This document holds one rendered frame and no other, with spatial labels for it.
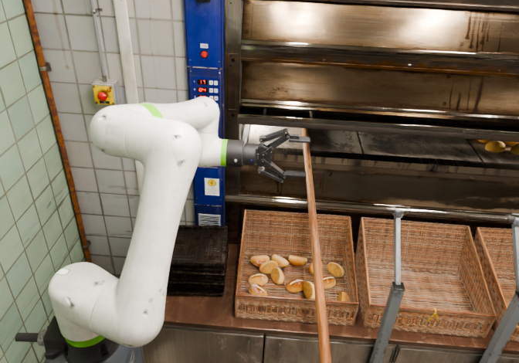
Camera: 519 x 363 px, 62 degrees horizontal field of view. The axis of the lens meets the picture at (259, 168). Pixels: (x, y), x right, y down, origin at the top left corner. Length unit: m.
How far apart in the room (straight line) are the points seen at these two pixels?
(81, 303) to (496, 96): 1.79
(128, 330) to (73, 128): 1.42
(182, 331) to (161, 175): 1.31
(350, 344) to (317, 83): 1.19
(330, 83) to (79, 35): 1.10
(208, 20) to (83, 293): 1.18
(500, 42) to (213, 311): 1.70
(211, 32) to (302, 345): 1.45
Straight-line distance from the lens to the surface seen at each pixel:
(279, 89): 1.93
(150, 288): 1.01
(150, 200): 0.97
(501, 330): 2.14
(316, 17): 1.86
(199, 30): 1.87
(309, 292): 2.15
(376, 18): 1.90
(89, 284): 1.10
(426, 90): 2.03
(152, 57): 1.98
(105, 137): 1.03
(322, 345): 1.27
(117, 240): 2.62
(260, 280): 2.18
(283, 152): 2.10
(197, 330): 2.14
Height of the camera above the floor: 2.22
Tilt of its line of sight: 32 degrees down
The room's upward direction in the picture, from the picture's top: 3 degrees clockwise
